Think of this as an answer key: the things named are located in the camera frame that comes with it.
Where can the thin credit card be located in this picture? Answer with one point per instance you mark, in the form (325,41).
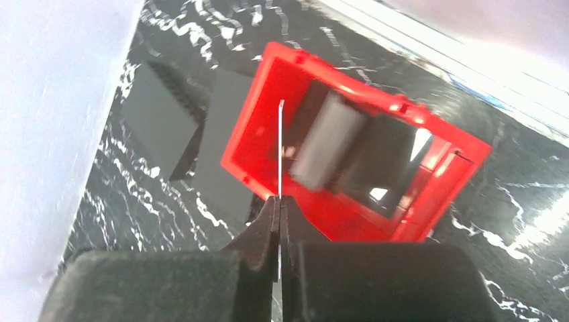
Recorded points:
(280,162)

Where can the black flat pad lower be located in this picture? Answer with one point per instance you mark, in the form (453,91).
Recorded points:
(224,196)

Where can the black flat pad upper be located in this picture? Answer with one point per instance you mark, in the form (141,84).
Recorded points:
(165,119)

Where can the black flat pad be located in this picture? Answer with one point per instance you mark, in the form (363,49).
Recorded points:
(165,119)
(224,196)

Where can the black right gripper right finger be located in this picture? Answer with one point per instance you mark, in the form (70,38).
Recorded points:
(326,280)

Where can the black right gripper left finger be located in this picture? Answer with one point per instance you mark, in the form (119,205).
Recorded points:
(231,284)

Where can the red plastic tray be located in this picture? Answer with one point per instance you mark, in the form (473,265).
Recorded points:
(397,178)

